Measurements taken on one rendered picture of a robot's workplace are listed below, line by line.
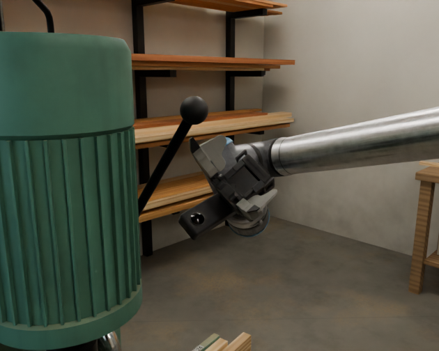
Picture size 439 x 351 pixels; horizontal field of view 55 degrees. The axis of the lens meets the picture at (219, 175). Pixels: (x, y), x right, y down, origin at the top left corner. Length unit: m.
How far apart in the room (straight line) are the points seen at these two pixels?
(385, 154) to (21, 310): 0.61
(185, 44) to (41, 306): 3.33
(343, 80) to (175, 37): 1.49
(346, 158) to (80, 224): 0.55
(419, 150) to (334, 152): 0.16
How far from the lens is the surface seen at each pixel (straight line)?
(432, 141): 0.76
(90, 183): 0.43
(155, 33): 3.51
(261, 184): 0.69
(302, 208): 4.33
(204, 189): 3.27
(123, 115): 0.45
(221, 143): 0.69
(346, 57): 3.94
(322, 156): 0.87
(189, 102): 0.51
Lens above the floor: 1.47
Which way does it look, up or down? 13 degrees down
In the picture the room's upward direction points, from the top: straight up
